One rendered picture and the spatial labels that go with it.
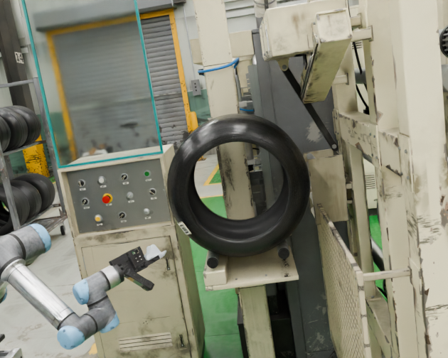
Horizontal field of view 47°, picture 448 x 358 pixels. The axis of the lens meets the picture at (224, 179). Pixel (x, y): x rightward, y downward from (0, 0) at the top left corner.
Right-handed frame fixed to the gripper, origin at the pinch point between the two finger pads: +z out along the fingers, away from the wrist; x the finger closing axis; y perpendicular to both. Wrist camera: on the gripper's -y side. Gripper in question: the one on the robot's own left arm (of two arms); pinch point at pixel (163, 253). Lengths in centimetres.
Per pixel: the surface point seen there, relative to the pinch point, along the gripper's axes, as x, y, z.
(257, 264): 5.0, -23.5, 38.7
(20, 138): 377, 156, 83
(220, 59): -8, 62, 61
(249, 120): -29, 30, 42
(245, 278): -2.1, -24.2, 25.9
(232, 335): 114, -75, 69
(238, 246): -9.7, -10.5, 25.0
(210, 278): 2.0, -17.1, 13.9
